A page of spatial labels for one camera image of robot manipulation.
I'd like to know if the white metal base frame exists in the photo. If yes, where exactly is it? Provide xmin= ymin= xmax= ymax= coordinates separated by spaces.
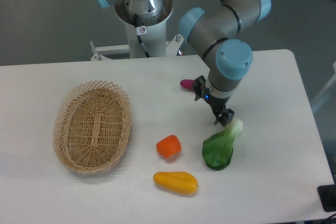
xmin=89 ymin=33 xmax=187 ymax=61

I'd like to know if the silver blue-capped robot arm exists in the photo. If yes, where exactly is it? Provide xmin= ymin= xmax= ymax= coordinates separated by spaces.
xmin=97 ymin=0 xmax=271 ymax=126

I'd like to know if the yellow mango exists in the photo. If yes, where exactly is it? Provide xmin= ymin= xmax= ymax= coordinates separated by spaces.
xmin=153 ymin=172 xmax=198 ymax=195

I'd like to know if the black device at table edge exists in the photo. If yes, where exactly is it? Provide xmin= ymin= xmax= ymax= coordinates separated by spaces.
xmin=317 ymin=184 xmax=335 ymax=212

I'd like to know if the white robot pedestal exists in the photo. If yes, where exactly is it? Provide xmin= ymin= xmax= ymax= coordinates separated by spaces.
xmin=114 ymin=0 xmax=173 ymax=58

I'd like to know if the woven wicker basket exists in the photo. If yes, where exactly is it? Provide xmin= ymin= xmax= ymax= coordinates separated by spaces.
xmin=53 ymin=80 xmax=132 ymax=174

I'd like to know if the orange carrot piece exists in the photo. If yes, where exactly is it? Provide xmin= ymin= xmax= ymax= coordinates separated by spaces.
xmin=156 ymin=135 xmax=182 ymax=158

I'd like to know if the green bok choy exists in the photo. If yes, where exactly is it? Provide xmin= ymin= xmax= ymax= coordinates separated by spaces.
xmin=202 ymin=118 xmax=243 ymax=170

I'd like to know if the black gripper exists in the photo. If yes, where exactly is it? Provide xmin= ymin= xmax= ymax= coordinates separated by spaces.
xmin=192 ymin=76 xmax=234 ymax=127

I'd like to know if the purple sweet potato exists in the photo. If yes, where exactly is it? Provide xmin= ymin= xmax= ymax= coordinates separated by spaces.
xmin=180 ymin=79 xmax=194 ymax=92

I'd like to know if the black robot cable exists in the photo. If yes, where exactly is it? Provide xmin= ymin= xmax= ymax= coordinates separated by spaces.
xmin=133 ymin=13 xmax=151 ymax=58

